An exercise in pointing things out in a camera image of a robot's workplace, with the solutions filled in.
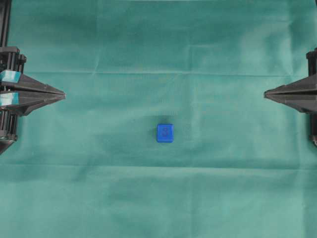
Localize green table cloth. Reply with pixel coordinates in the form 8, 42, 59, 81
0, 0, 317, 238

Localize blue cube block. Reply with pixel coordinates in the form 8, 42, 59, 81
157, 124, 174, 143

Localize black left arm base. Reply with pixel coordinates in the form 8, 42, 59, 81
0, 139, 15, 154

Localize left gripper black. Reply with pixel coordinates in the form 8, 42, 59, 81
0, 46, 66, 139

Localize black frame post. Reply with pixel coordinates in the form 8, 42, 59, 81
0, 0, 12, 47

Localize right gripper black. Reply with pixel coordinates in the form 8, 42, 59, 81
264, 47, 317, 147

